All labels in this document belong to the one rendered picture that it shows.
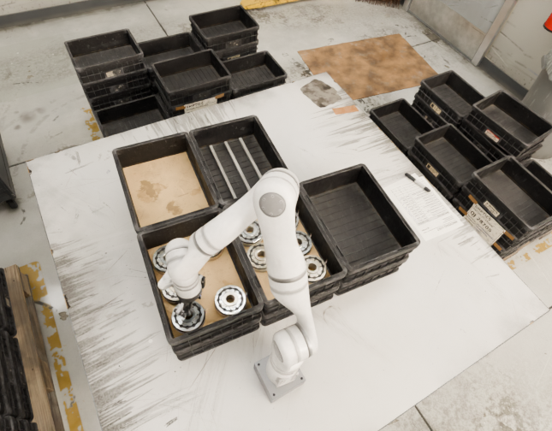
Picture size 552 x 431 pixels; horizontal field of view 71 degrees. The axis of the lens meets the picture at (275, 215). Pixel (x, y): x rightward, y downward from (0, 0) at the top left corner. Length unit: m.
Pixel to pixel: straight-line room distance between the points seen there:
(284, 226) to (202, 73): 1.96
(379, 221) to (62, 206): 1.28
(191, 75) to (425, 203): 1.62
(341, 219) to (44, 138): 2.27
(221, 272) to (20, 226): 1.65
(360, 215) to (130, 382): 1.01
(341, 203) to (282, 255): 0.77
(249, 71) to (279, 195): 2.15
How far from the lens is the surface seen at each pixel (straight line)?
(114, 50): 2.92
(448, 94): 3.08
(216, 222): 0.88
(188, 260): 0.93
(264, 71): 2.87
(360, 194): 1.62
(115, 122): 2.72
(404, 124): 2.88
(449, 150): 2.66
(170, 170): 1.63
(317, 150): 1.90
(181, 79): 2.62
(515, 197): 2.45
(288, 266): 0.85
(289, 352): 1.01
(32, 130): 3.27
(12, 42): 4.18
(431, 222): 1.82
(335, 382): 1.42
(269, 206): 0.78
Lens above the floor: 2.06
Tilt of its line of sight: 56 degrees down
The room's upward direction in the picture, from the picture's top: 8 degrees clockwise
